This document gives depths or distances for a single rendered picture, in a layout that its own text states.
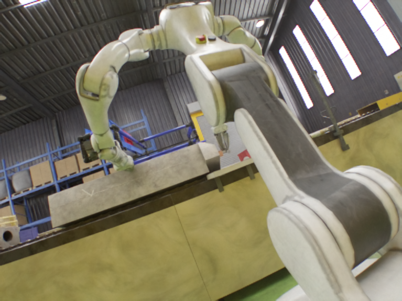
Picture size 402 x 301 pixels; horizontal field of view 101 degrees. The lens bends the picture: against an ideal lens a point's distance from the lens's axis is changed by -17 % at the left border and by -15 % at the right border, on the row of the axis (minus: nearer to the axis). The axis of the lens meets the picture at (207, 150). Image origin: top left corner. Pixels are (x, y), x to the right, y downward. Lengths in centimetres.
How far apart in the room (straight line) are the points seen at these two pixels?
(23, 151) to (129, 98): 741
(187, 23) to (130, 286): 133
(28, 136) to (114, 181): 1430
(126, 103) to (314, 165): 1288
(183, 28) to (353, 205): 74
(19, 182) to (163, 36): 1281
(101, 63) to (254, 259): 123
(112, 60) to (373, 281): 77
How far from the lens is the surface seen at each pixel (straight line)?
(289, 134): 46
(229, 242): 125
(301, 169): 43
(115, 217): 125
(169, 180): 118
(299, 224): 33
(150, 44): 89
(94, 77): 63
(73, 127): 1395
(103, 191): 128
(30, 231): 246
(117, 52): 68
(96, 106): 65
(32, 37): 1138
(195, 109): 1197
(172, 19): 86
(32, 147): 1509
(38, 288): 158
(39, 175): 1264
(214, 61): 63
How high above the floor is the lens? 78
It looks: 8 degrees up
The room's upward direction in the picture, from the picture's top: 21 degrees counter-clockwise
